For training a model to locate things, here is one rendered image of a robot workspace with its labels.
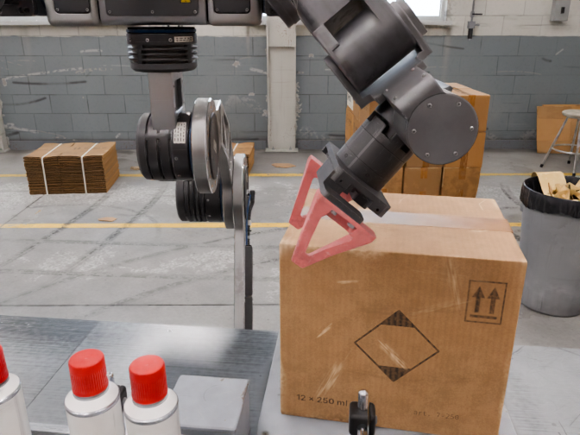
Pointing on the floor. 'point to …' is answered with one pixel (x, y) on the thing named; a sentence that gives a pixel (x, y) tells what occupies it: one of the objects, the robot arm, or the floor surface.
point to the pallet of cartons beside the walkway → (454, 172)
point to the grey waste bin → (551, 262)
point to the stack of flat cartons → (72, 168)
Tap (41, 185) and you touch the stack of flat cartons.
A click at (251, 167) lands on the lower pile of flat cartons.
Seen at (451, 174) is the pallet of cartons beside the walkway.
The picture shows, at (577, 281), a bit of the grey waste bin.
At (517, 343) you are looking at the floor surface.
